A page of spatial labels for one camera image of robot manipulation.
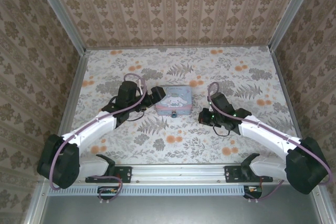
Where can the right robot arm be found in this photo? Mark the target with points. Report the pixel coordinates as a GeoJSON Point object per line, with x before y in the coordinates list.
{"type": "Point", "coordinates": [262, 133]}

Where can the thin aluminium wall rail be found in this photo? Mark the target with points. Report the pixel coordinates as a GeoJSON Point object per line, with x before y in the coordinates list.
{"type": "Point", "coordinates": [178, 48]}

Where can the aluminium corner post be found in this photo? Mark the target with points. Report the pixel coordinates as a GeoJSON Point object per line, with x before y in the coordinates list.
{"type": "Point", "coordinates": [292, 9]}
{"type": "Point", "coordinates": [60, 14]}

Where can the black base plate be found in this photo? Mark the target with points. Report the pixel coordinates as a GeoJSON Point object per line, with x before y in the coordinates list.
{"type": "Point", "coordinates": [231, 174]}
{"type": "Point", "coordinates": [123, 174]}

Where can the aluminium frame bar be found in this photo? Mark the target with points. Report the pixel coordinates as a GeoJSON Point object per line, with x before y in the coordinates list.
{"type": "Point", "coordinates": [36, 205]}
{"type": "Point", "coordinates": [319, 203]}

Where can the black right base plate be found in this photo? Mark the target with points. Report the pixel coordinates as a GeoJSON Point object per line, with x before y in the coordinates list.
{"type": "Point", "coordinates": [231, 174]}

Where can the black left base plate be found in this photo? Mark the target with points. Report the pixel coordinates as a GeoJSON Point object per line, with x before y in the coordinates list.
{"type": "Point", "coordinates": [123, 174]}

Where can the black connector board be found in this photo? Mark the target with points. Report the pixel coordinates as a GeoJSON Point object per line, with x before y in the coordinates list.
{"type": "Point", "coordinates": [253, 189]}
{"type": "Point", "coordinates": [107, 190]}

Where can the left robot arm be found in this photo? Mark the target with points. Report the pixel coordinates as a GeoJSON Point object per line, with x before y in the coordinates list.
{"type": "Point", "coordinates": [92, 129]}

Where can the small blue padlock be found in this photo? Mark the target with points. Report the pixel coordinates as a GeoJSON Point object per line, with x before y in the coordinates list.
{"type": "Point", "coordinates": [173, 115]}

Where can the grey metal panel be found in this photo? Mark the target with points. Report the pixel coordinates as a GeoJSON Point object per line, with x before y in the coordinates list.
{"type": "Point", "coordinates": [178, 211]}

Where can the aluminium table edge rail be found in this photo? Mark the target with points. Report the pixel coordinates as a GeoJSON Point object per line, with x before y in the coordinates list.
{"type": "Point", "coordinates": [74, 90]}
{"type": "Point", "coordinates": [284, 90]}

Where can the blue cartoon tin box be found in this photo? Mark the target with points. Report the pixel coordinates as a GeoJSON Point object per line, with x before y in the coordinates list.
{"type": "Point", "coordinates": [174, 100]}

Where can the wide aluminium mounting rail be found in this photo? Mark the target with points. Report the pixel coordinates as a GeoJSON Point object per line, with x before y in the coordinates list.
{"type": "Point", "coordinates": [178, 172]}

